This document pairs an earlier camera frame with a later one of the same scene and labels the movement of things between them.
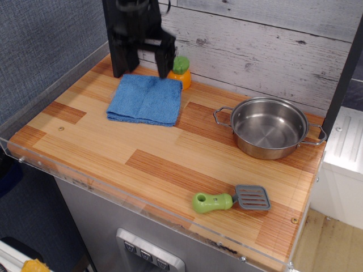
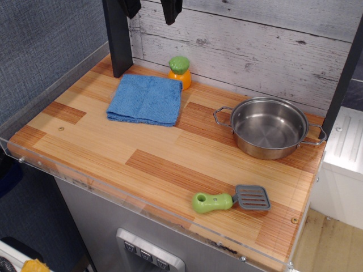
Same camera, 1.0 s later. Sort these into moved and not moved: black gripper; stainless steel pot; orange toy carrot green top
Moved: black gripper
Not moved: stainless steel pot; orange toy carrot green top
